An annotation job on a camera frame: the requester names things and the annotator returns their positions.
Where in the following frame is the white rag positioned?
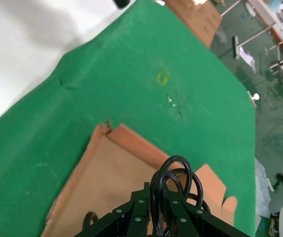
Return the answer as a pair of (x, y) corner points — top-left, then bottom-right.
(239, 46), (256, 67)

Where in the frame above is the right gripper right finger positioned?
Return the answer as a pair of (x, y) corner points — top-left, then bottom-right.
(161, 184), (250, 237)

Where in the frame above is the white table, orange edge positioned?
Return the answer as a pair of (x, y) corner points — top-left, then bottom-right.
(254, 0), (283, 55)

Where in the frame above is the shallow cardboard box, torn rim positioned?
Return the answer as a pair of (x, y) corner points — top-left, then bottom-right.
(40, 119), (238, 237)

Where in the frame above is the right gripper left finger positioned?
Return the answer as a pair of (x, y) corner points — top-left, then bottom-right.
(74, 182), (152, 237)

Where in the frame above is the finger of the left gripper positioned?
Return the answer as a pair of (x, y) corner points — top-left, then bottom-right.
(113, 0), (132, 9)

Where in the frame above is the clear plastic bag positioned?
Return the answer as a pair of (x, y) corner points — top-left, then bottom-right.
(254, 158), (272, 219)

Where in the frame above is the black power cable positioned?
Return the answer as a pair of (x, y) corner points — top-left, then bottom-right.
(82, 155), (211, 237)

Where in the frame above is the floor squeegee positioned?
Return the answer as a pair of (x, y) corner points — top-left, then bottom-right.
(232, 36), (241, 60)

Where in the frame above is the green felt cloth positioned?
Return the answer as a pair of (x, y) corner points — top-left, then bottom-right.
(0, 0), (257, 237)

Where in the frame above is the brown cardboard carton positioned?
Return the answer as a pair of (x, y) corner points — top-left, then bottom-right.
(165, 0), (222, 49)

